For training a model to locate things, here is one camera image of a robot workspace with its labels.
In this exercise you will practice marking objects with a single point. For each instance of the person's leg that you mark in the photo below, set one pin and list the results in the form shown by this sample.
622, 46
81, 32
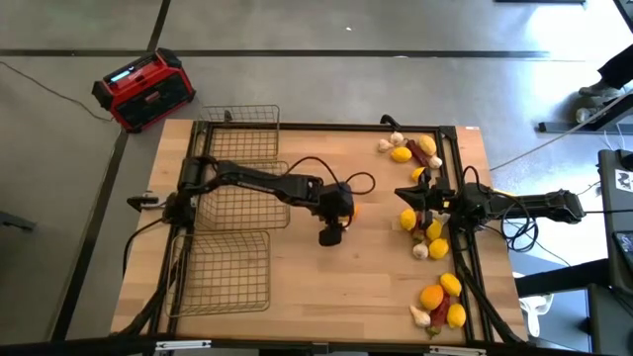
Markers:
618, 69

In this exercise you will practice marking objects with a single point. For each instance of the black desk foot bar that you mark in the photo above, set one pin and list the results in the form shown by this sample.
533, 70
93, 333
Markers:
569, 127

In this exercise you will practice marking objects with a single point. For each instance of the dark red chili pepper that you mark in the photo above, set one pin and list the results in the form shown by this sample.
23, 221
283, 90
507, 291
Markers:
418, 153

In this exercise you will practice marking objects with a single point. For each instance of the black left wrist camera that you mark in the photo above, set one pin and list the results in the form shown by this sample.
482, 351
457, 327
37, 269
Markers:
330, 236

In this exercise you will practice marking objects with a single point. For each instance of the black side desk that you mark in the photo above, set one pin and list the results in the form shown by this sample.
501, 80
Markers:
613, 222

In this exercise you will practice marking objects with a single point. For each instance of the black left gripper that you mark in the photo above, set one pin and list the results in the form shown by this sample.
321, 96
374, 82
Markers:
336, 203

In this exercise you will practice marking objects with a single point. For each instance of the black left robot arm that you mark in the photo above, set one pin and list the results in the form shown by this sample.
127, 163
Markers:
267, 180

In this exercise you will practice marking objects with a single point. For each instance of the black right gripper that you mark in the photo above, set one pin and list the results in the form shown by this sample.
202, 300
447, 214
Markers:
440, 195

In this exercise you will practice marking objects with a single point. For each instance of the red black jobsite radio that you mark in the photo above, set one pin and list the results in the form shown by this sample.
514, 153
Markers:
148, 94

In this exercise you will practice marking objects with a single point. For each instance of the black silver clamp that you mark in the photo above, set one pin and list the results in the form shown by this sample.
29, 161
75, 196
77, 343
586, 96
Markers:
143, 202

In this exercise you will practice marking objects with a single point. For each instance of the person's shoe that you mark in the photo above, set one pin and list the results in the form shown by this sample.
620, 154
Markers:
598, 90
587, 115

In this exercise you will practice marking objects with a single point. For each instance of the white plastic object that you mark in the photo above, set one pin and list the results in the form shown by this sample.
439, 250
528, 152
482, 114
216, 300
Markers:
536, 306

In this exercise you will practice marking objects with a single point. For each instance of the black metal table frame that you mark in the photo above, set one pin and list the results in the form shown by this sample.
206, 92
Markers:
346, 127

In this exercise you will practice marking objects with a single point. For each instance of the silver metal bracket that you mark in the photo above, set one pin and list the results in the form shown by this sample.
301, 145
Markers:
457, 351
183, 345

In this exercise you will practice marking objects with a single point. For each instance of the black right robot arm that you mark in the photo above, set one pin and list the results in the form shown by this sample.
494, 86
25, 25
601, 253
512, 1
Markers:
544, 204

